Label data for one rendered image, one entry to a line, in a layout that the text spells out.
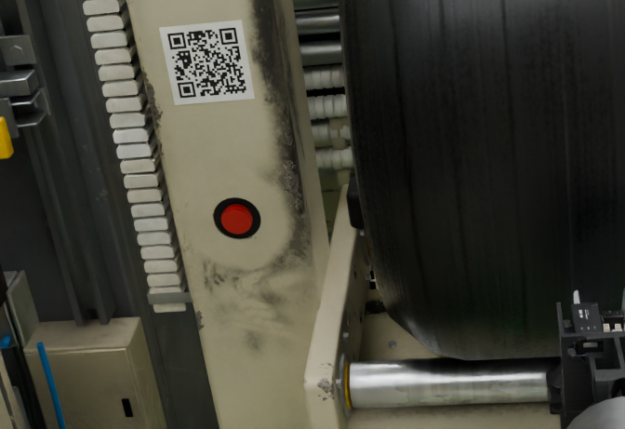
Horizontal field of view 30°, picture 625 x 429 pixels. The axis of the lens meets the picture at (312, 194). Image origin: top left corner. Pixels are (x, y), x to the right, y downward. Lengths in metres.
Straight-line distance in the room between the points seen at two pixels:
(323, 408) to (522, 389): 0.18
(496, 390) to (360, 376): 0.13
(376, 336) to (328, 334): 0.25
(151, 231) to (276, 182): 0.15
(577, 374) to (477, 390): 0.32
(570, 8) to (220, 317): 0.52
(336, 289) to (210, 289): 0.13
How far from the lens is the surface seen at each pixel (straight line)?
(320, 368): 1.08
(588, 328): 0.80
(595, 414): 0.72
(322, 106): 1.49
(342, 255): 1.25
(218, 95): 1.07
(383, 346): 1.36
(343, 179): 1.54
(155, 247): 1.17
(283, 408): 1.24
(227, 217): 1.12
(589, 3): 0.83
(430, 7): 0.83
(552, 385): 0.85
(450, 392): 1.11
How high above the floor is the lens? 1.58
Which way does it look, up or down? 27 degrees down
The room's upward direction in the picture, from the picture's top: 9 degrees counter-clockwise
